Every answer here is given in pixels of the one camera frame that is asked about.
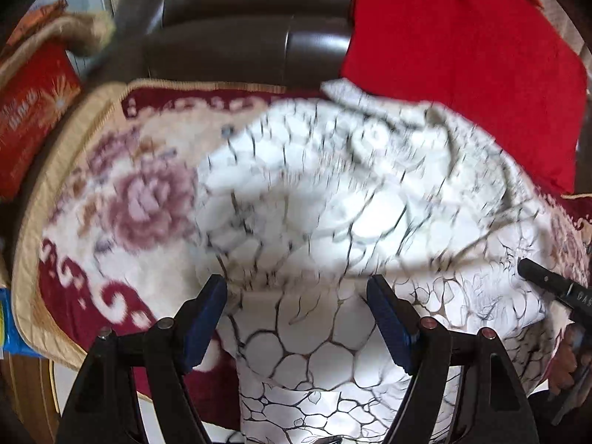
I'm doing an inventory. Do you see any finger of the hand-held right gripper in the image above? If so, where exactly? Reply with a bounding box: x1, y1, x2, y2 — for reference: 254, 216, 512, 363
549, 324, 592, 426
517, 258, 592, 322

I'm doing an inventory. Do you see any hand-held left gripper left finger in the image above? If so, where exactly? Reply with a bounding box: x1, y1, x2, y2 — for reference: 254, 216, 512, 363
55, 274, 229, 444

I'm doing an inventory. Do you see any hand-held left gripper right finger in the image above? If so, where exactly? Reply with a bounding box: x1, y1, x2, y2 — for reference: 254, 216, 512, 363
366, 275, 542, 444

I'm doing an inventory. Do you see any white crackle print garment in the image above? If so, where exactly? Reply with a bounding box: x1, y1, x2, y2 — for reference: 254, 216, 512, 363
196, 78, 560, 444

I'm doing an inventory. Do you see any floral plush blanket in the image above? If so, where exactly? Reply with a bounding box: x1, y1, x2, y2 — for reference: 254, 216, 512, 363
11, 78, 592, 431

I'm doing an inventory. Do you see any wooden furniture edge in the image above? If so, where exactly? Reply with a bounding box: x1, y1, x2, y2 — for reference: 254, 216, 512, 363
9, 356, 63, 431

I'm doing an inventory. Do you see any blue packet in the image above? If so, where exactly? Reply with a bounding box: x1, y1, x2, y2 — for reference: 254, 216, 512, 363
0, 287, 31, 359

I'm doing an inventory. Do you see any red cloth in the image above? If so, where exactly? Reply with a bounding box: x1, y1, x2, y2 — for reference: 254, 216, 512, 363
340, 0, 590, 195

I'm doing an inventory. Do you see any dark brown leather sofa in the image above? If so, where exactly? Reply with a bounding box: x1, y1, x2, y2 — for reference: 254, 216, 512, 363
85, 0, 359, 91

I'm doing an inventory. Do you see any orange patterned cloth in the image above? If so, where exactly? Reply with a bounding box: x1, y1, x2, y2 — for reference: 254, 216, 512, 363
9, 0, 68, 44

